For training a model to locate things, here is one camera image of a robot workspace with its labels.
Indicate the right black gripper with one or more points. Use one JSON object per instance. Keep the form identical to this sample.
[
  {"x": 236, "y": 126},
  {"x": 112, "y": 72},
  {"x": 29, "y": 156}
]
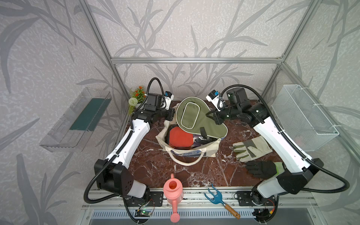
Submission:
[{"x": 215, "y": 114}]

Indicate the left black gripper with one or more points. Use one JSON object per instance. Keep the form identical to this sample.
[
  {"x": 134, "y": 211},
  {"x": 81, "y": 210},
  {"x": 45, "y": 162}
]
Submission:
[{"x": 170, "y": 112}]

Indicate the clear case red paddle set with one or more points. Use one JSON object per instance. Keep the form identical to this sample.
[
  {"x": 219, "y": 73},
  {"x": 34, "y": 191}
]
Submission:
[{"x": 182, "y": 140}]

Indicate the olive green paddle case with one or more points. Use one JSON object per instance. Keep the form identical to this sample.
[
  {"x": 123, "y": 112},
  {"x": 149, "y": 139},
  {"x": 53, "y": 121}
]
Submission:
[{"x": 191, "y": 117}]

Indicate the cream canvas tote bag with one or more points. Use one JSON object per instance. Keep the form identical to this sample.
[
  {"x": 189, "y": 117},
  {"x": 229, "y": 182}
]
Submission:
[{"x": 207, "y": 150}]

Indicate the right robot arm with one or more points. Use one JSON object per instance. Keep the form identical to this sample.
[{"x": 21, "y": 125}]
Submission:
[{"x": 300, "y": 167}]

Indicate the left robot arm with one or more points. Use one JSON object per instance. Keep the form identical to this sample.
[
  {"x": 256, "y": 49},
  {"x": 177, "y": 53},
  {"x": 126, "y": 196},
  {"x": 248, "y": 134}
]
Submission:
[{"x": 112, "y": 174}]

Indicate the potted plant white pot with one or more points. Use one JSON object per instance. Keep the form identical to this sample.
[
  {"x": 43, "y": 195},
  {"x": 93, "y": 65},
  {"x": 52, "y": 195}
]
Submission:
[{"x": 136, "y": 99}]

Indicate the grey green gardening glove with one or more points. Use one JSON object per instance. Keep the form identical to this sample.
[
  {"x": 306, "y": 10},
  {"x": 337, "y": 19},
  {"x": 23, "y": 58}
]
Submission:
[{"x": 251, "y": 149}]

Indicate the black green gardening glove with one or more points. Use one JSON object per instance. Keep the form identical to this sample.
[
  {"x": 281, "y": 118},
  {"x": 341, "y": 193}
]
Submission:
[{"x": 265, "y": 169}]

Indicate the pink watering can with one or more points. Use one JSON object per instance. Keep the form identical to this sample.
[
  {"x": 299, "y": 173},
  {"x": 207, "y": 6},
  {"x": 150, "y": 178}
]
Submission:
[{"x": 173, "y": 191}]

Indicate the teal garden hand fork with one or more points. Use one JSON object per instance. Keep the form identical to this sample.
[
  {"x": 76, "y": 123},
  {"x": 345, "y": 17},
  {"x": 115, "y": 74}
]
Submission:
[{"x": 216, "y": 198}]

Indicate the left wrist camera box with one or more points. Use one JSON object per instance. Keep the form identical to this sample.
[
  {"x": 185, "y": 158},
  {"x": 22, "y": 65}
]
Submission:
[{"x": 168, "y": 96}]

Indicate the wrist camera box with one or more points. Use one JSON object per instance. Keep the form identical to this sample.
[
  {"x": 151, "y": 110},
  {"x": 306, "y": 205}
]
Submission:
[
  {"x": 168, "y": 96},
  {"x": 214, "y": 98}
]

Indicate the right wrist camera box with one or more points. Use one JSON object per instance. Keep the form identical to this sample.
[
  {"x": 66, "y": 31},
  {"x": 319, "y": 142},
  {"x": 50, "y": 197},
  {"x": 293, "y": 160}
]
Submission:
[{"x": 214, "y": 98}]

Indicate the white wire mesh basket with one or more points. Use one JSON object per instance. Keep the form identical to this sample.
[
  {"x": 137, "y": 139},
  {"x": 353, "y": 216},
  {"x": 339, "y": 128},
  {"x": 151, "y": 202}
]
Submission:
[{"x": 302, "y": 119}]

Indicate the clear acrylic wall shelf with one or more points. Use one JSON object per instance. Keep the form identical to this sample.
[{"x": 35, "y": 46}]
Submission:
[{"x": 75, "y": 127}]

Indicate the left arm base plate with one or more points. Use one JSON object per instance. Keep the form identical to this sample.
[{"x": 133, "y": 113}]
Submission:
[{"x": 150, "y": 198}]

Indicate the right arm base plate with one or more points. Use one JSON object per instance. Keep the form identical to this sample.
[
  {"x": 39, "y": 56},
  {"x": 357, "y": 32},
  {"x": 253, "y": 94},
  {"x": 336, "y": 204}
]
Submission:
[{"x": 246, "y": 198}]

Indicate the aluminium front rail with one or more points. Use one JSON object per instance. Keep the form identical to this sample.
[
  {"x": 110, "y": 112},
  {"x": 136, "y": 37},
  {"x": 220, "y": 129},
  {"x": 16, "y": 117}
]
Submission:
[{"x": 194, "y": 199}]

